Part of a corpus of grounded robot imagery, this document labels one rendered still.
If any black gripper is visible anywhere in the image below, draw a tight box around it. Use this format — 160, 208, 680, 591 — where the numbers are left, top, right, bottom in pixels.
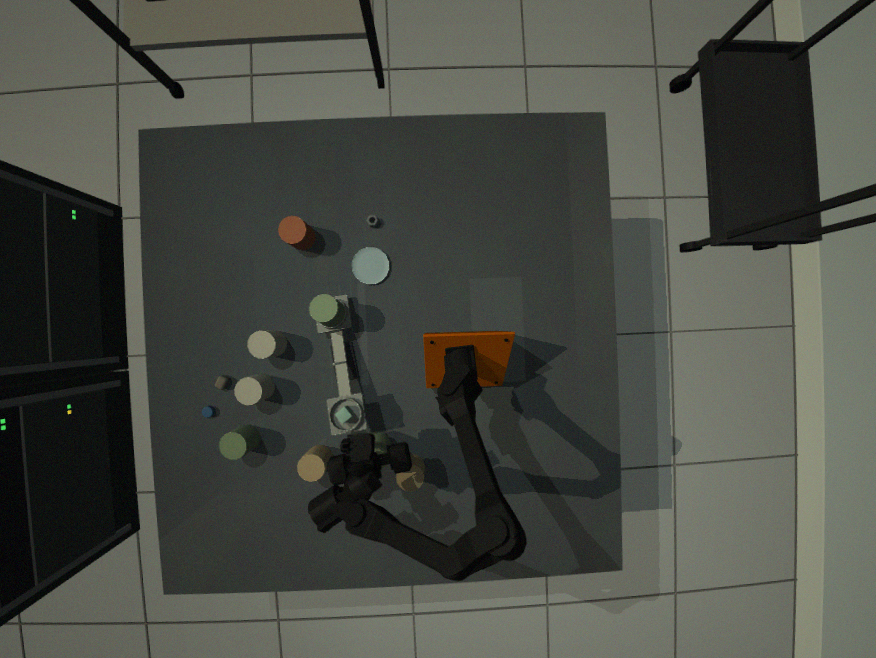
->
327, 441, 412, 485

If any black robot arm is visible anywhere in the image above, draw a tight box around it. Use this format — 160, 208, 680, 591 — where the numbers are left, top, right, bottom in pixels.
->
308, 345, 526, 582

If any brown cylinder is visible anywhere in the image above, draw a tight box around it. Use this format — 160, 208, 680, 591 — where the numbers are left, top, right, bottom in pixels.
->
278, 215, 316, 250

